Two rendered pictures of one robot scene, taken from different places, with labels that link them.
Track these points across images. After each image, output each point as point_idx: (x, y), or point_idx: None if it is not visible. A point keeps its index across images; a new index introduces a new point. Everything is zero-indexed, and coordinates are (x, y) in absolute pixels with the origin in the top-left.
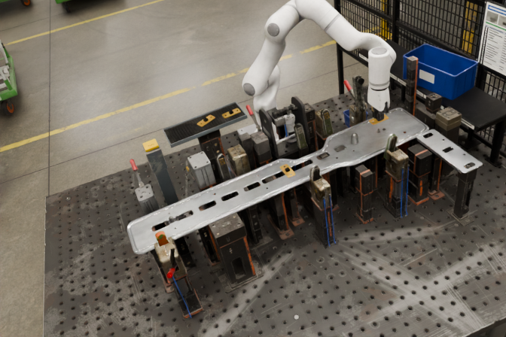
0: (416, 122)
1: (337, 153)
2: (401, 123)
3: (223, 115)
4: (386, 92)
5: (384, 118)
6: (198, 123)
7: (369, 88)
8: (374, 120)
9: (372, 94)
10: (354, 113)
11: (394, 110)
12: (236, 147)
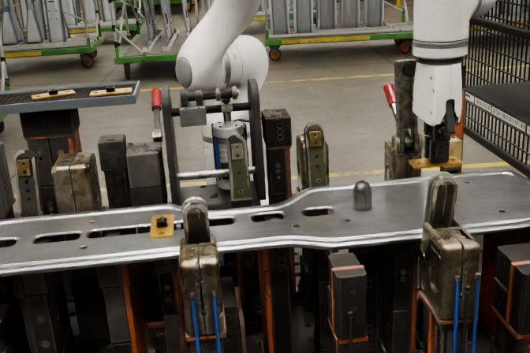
0: None
1: (304, 219)
2: (502, 195)
3: (91, 92)
4: (453, 70)
5: (450, 161)
6: (34, 95)
7: (416, 68)
8: (423, 161)
9: (419, 81)
10: (390, 156)
11: (496, 173)
12: (80, 153)
